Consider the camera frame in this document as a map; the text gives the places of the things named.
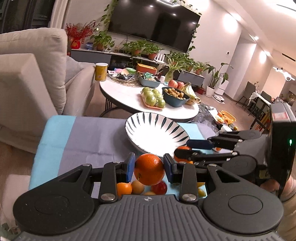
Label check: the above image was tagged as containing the white blue striped bowl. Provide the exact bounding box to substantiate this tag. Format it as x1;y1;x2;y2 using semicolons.
125;112;190;158

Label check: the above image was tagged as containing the yellow tin can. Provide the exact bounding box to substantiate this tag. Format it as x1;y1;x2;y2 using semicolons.
95;63;108;81

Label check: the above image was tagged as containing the tv cabinet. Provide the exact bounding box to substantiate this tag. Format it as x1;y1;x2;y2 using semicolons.
70;49;205;86

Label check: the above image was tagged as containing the small orange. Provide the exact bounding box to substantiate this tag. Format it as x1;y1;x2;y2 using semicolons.
117;183;132;197

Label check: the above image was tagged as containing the tall leafy floor plant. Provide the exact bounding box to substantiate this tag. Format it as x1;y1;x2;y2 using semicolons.
205;62;233;97

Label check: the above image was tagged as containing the banana bunch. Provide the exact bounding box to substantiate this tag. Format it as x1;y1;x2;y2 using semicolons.
180;82;201;105

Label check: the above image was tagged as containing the light blue snack basket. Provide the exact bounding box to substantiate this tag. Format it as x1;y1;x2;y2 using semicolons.
137;72;160;88

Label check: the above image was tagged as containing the large front orange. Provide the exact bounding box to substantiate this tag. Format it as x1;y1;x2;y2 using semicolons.
134;153;165;186

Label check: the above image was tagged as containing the blue grey striped tablecloth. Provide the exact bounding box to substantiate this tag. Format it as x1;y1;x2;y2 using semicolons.
28;114;218;197

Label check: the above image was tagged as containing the grey cushion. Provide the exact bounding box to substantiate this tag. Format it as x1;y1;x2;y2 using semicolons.
65;56;90;83

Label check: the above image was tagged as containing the brown kiwi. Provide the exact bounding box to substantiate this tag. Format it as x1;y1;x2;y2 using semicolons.
144;191;155;195
132;180;144;195

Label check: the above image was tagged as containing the red tomato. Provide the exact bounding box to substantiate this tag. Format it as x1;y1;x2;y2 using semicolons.
151;181;168;195

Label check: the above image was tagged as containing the orange box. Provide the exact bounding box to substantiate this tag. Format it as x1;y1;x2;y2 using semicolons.
136;63;157;75

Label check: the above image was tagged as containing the tray of green apples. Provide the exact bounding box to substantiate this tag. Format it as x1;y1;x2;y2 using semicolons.
140;87;166;109

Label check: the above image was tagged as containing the dining table with chairs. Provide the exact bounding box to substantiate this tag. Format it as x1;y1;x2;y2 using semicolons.
236;81;274;131

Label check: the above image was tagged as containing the red apple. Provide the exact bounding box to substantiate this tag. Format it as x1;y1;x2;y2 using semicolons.
168;79;178;88

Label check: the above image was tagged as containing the vase with green plant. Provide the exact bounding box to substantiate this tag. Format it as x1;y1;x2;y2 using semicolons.
165;57;184;83

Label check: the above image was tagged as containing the white robot vacuum dock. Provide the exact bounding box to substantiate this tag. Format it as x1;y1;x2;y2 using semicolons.
213;79;229;103

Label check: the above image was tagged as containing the person right hand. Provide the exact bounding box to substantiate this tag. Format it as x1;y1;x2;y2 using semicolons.
260;179;280;192

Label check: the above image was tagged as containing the dark teal longan bowl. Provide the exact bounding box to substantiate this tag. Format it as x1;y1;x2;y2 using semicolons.
162;87;190;108

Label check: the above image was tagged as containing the white oval coffee table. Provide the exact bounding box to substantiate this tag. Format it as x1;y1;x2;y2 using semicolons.
99;75;200;123

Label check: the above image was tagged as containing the potted plant left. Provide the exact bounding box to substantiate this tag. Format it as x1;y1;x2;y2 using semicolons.
90;31;115;51

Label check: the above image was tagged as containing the red flower arrangement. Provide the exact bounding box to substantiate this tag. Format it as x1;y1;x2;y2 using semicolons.
65;20;96;49

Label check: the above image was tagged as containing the black television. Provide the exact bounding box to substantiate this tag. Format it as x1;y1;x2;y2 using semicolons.
108;0;201;52

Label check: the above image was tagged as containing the beige sofa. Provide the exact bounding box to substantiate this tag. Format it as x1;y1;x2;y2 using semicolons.
1;28;95;153

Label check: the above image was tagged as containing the yellow fruit basket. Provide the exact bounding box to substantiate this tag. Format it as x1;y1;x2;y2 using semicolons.
217;110;236;125

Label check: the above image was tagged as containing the dark marble round table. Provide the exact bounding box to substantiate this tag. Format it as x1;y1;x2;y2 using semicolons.
192;103;222;132

